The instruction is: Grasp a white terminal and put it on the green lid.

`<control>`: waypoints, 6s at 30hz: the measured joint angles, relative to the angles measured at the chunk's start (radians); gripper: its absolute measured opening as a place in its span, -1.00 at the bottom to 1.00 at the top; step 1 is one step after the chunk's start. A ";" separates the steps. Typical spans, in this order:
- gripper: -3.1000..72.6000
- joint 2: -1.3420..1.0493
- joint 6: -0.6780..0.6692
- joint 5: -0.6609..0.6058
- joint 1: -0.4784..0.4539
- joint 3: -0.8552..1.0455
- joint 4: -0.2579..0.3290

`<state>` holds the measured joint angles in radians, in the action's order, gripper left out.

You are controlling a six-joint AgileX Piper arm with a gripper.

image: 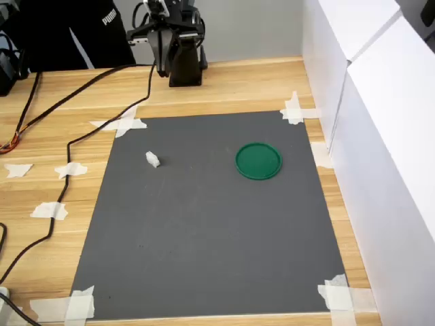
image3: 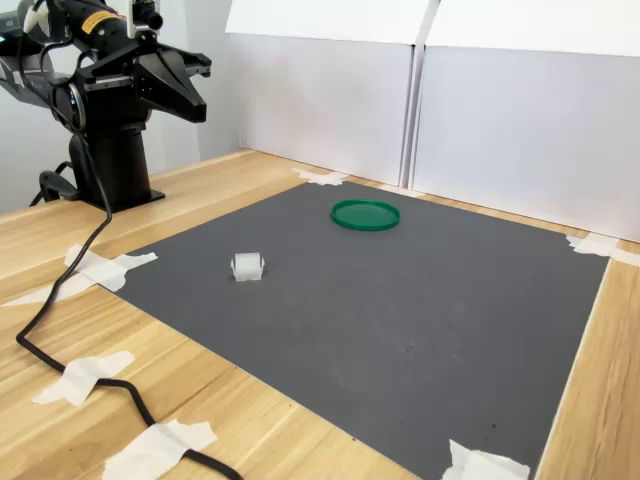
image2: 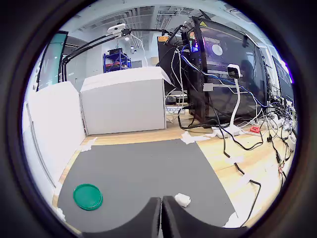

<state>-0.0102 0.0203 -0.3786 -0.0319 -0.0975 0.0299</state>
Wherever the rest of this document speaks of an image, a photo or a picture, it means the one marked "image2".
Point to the small white plastic terminal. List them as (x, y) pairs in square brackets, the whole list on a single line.
[(182, 199)]

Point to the round green lid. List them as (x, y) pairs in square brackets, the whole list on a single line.
[(88, 197)]

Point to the white tape piece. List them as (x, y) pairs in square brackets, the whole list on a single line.
[(86, 148), (247, 179), (232, 220), (188, 138), (234, 159), (60, 213)]

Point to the dark grey mat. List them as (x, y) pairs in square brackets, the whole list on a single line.
[(148, 173)]

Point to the small red object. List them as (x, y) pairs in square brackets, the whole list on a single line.
[(255, 129)]

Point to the white box partition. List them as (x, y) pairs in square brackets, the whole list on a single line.
[(123, 104)]

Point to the black computer tower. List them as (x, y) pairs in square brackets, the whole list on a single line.
[(223, 94)]

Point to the blue shelf rack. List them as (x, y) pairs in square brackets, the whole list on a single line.
[(104, 62)]

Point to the white webcam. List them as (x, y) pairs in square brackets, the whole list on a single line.
[(116, 28)]

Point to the white camera on gooseneck stand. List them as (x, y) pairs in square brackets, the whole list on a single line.
[(233, 70)]

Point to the dark wall screen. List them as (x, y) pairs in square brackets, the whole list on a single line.
[(282, 74)]

